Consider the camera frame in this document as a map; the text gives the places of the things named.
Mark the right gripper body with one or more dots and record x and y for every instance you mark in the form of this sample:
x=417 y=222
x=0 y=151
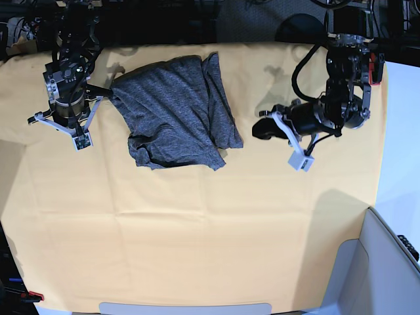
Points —
x=71 y=115

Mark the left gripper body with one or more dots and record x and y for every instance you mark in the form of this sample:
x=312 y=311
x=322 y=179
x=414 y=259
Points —
x=303 y=119

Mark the grey long-sleeve T-shirt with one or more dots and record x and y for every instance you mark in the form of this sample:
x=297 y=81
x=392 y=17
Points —
x=177 y=113

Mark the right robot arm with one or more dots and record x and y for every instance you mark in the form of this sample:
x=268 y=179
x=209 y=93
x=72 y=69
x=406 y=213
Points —
x=77 y=49

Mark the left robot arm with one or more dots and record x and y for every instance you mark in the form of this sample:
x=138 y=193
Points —
x=346 y=100

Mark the black round base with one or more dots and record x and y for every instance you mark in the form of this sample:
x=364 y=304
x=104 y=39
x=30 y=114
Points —
x=301 y=28

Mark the red clamp right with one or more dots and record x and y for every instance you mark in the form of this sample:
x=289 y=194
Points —
x=376 y=66

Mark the red clamp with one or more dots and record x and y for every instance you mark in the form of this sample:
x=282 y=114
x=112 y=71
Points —
x=31 y=297
x=376 y=66

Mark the yellow table cloth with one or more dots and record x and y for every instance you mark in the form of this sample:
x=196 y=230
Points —
x=90 y=226

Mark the black remote on bin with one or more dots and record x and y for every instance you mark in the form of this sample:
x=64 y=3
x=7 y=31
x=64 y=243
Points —
x=409 y=247

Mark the white storage bin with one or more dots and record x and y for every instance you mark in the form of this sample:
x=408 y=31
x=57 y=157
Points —
x=373 y=274

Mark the red clamp left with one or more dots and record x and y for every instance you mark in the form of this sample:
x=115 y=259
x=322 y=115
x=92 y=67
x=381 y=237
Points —
x=31 y=297

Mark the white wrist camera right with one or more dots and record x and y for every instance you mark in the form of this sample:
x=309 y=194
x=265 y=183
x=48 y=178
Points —
x=82 y=141

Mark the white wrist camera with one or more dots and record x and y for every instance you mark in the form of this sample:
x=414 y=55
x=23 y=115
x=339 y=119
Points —
x=82 y=141
x=300 y=162

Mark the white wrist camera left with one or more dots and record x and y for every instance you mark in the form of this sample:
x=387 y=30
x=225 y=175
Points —
x=300 y=162

